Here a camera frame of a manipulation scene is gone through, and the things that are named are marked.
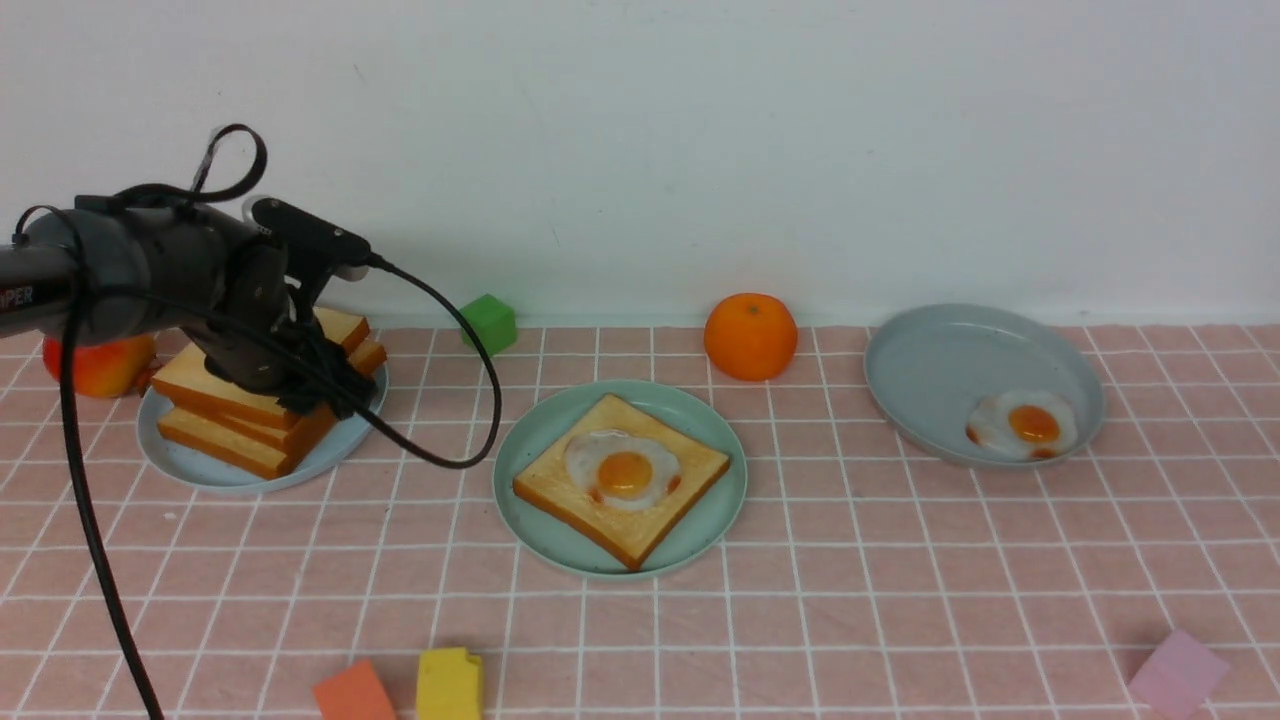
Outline toast slice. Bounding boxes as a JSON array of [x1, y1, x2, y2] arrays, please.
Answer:
[[151, 307, 370, 430], [157, 407, 338, 480], [515, 395, 730, 570], [204, 340, 387, 455]]

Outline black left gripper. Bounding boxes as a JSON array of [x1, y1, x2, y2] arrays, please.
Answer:
[[186, 240, 378, 420]]

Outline yellow block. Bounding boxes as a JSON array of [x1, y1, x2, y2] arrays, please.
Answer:
[[415, 647, 485, 720]]

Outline fried egg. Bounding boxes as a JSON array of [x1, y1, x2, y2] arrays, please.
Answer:
[[564, 430, 682, 512], [965, 389, 1079, 462]]

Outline red yellow apple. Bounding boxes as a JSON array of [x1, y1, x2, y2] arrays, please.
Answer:
[[72, 334, 160, 400]]

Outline grey egg plate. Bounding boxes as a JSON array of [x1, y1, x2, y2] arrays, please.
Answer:
[[864, 304, 1107, 470]]

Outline light blue bread plate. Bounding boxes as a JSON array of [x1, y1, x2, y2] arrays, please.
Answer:
[[134, 389, 372, 496]]

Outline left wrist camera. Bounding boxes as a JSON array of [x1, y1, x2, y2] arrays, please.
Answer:
[[242, 195, 372, 286]]

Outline orange block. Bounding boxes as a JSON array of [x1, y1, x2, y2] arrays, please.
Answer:
[[311, 659, 398, 720]]

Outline teal center plate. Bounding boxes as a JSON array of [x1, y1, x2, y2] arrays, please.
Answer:
[[492, 380, 749, 582]]

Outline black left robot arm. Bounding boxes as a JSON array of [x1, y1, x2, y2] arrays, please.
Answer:
[[1, 196, 376, 419]]

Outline pink block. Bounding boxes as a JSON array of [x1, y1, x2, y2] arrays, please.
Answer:
[[1128, 629, 1231, 719]]

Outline green cube block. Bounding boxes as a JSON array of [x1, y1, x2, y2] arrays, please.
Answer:
[[460, 293, 518, 355]]

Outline pink checkered tablecloth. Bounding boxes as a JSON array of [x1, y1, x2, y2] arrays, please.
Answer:
[[0, 325, 1280, 720]]

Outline orange fruit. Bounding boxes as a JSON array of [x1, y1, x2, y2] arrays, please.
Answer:
[[703, 293, 799, 382]]

